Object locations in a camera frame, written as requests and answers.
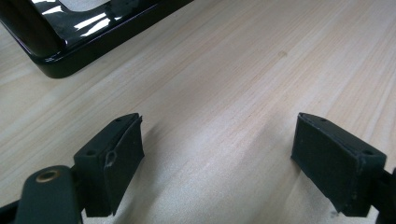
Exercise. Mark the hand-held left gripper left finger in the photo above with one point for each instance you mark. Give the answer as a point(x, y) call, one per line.
point(106, 174)

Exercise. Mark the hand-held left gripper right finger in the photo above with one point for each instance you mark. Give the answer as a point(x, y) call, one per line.
point(333, 165)

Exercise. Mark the glossy black tray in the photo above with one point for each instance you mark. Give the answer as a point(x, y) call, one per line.
point(93, 46)

